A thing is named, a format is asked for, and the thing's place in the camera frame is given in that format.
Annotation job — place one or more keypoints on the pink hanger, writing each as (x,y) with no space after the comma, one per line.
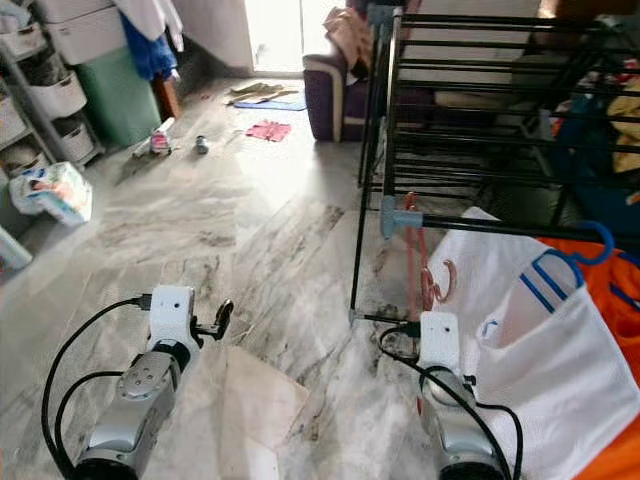
(410,265)

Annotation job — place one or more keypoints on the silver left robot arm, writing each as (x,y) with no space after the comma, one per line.
(135,400)

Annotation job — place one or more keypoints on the blue hanger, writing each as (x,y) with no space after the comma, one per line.
(532,292)

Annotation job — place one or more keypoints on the small grey can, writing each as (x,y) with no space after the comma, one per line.
(202,146)

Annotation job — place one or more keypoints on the pink white toy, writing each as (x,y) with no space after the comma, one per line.
(162,140)

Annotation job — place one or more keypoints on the pink rag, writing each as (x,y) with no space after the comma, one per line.
(268,131)

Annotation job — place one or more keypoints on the tissue pack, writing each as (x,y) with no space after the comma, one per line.
(52,195)

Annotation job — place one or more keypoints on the small white table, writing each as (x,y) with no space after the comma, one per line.
(12,250)

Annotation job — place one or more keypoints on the flat beige cloth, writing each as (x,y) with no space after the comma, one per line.
(260,92)

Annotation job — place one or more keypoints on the green bin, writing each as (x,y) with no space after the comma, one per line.
(122,100)

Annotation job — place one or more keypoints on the purple sofa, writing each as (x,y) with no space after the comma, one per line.
(330,110)

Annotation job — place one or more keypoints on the black drying rack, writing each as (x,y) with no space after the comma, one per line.
(390,120)

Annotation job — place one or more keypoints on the blue hanging cloth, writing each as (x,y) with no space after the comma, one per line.
(148,55)

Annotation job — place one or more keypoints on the white storage drawer shelf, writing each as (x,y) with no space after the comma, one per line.
(50,95)

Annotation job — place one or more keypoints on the crumpled beige garment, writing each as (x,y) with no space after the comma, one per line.
(348,40)

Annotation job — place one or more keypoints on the white hanging cloth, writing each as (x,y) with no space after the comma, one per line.
(150,15)

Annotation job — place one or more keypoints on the orange shirt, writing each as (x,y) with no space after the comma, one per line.
(615,300)

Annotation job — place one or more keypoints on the yellow patterned cloth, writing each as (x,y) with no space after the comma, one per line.
(625,125)

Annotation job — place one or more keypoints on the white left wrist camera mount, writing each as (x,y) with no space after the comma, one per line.
(173,315)

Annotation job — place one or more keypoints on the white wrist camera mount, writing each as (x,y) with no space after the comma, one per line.
(173,315)
(440,342)

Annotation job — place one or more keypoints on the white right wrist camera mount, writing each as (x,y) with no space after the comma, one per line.
(440,342)

